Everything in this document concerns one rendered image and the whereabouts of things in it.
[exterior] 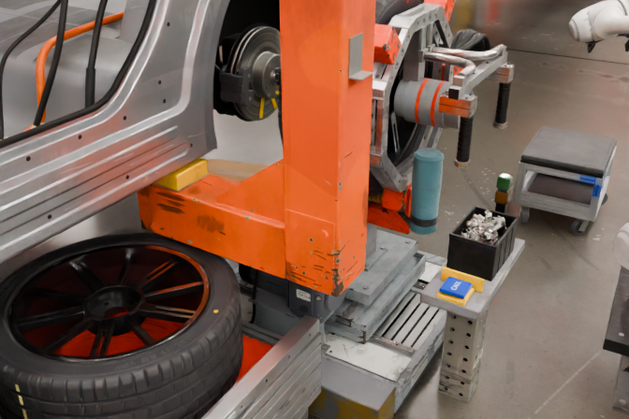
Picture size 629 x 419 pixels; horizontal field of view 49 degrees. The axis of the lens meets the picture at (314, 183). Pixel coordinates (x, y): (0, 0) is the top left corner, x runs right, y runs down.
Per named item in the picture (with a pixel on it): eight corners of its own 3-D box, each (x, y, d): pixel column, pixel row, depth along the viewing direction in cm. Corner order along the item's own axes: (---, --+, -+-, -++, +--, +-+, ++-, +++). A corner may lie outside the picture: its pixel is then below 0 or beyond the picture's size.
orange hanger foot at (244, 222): (177, 206, 219) (167, 104, 203) (317, 252, 194) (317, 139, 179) (139, 229, 206) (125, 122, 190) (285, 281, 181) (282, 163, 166)
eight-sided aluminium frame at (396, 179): (430, 147, 246) (442, -8, 222) (446, 151, 243) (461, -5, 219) (358, 209, 205) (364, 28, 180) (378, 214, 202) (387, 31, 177)
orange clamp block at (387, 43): (377, 39, 192) (368, 21, 184) (403, 43, 188) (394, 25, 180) (369, 61, 190) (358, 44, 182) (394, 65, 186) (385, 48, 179)
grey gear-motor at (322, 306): (249, 296, 249) (244, 212, 233) (351, 336, 229) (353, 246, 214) (218, 324, 235) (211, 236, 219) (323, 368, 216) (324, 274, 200)
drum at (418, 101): (409, 110, 222) (412, 69, 216) (473, 123, 212) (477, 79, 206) (390, 124, 211) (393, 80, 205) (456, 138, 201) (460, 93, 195)
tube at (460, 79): (421, 60, 204) (423, 24, 199) (484, 70, 195) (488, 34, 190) (396, 76, 191) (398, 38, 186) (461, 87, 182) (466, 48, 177)
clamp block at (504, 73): (484, 75, 217) (486, 58, 215) (513, 79, 213) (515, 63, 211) (479, 79, 213) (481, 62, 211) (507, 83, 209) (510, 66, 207)
